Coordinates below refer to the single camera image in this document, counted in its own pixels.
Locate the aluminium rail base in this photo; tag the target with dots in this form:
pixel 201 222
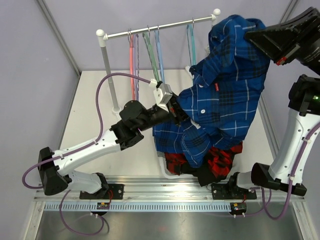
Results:
pixel 141 195

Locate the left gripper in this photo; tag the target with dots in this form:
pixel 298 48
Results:
pixel 176 110

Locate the lilac hanger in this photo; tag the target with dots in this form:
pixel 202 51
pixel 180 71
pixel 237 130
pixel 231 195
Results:
pixel 136 62

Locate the blue plaid shirt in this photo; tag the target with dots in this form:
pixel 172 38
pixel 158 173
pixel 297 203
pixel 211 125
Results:
pixel 221 103

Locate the clothes rack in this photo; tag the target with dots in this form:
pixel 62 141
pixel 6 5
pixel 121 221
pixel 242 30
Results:
pixel 104 37

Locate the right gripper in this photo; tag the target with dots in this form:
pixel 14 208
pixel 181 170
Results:
pixel 278 41

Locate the white plastic basket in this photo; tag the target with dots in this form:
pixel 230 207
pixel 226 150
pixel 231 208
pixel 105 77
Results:
pixel 175 166

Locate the light blue hanger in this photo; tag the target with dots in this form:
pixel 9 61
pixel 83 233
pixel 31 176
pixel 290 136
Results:
pixel 159 53

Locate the pink hanger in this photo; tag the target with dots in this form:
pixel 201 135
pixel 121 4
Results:
pixel 131 66

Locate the red black plaid shirt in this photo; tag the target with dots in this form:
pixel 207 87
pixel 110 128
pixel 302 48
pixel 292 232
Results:
pixel 220 161

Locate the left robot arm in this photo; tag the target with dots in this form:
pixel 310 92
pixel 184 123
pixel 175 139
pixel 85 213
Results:
pixel 57 169

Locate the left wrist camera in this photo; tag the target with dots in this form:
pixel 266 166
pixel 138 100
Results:
pixel 162 93

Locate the teal hanger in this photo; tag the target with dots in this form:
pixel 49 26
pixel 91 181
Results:
pixel 191 43

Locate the black plain shirt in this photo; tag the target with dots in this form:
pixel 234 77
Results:
pixel 203 174

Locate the mint green hanger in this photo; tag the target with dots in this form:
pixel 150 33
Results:
pixel 149 48

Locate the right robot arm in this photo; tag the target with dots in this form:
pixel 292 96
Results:
pixel 303 127

